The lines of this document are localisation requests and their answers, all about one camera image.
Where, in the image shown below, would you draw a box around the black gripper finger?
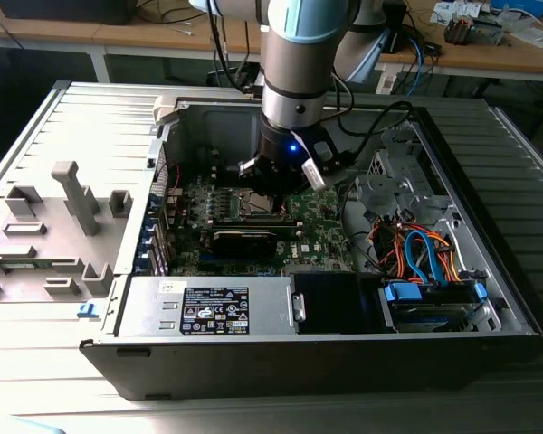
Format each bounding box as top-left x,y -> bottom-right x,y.
237,153 -> 277,196
273,161 -> 312,213

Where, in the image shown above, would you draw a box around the silver CPU green rim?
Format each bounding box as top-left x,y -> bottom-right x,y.
247,194 -> 276,213

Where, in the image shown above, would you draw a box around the metal socket cover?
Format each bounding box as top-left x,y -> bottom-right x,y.
240,187 -> 293,219

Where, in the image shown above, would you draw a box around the metal locking lever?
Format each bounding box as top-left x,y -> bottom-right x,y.
242,208 -> 295,222

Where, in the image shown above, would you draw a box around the CPU socket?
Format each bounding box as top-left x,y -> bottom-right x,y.
237,185 -> 295,221

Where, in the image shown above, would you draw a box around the RAM slot black clips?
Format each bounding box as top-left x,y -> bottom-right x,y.
212,216 -> 299,224

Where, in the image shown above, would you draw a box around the green motherboard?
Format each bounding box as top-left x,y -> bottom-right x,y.
165,174 -> 358,278

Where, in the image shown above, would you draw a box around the black graphics card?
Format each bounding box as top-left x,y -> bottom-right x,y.
200,227 -> 278,262

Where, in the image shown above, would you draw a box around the metal disk bay cage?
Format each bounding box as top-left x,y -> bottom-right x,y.
353,122 -> 462,227

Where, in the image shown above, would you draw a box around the beige case latch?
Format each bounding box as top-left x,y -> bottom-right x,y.
152,94 -> 186,127

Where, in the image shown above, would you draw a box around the black plastic shroud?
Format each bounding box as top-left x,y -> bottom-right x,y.
292,272 -> 384,336

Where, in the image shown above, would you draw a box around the hard disk blue carrier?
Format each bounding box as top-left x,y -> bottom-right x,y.
378,278 -> 490,335

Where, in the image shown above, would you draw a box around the black monitor stand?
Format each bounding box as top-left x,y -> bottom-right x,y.
382,0 -> 413,54

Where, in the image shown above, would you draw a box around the long wooden desk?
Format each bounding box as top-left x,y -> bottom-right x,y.
0,0 -> 543,85

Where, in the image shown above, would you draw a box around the grey power supply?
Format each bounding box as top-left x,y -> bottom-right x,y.
116,275 -> 300,339

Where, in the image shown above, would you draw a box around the black grey PC case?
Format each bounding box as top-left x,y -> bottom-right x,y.
79,92 -> 543,402

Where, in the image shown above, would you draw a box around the grey parts rack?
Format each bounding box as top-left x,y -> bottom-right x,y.
0,160 -> 135,305

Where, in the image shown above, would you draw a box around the finned heat sink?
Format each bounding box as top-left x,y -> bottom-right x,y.
443,12 -> 471,45

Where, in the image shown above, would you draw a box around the white paper boxes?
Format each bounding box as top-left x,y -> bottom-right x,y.
432,0 -> 485,26

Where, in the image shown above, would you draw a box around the grey metal device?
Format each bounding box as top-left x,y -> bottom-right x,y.
468,16 -> 506,46

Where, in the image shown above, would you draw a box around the black box device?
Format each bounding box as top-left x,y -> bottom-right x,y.
0,0 -> 140,27

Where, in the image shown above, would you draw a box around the green RAM stick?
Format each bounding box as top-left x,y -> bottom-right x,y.
2,257 -> 81,271

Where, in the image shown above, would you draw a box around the blue box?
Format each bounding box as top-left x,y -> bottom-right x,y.
491,0 -> 543,18

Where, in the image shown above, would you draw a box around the white plastic bag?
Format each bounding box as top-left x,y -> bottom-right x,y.
510,24 -> 543,50

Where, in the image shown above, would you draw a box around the hanging grey cables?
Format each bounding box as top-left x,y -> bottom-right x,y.
205,0 -> 237,87

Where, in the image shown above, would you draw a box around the camera cable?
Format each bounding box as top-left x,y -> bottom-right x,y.
329,101 -> 415,155

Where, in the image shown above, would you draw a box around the blue flat wire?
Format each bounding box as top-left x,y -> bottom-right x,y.
405,229 -> 450,287

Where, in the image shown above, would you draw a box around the blue cable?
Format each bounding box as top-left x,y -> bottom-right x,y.
405,35 -> 426,97

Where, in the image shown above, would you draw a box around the orange red wire bundle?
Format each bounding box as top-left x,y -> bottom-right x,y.
371,216 -> 463,284

